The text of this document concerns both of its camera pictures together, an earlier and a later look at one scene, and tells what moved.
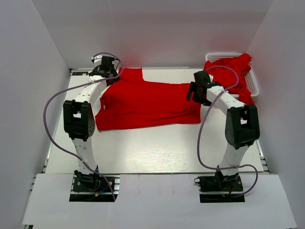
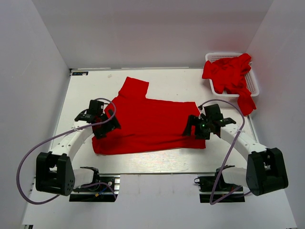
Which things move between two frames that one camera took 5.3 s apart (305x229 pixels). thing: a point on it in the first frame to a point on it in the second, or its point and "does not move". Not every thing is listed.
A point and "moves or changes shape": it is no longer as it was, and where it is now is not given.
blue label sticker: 79,73 does not move
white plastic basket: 250,79 does not move
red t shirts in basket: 229,73 does not move
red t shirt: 128,101 moves or changes shape
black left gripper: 115,73 to 111,125
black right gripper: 194,88 to 194,120
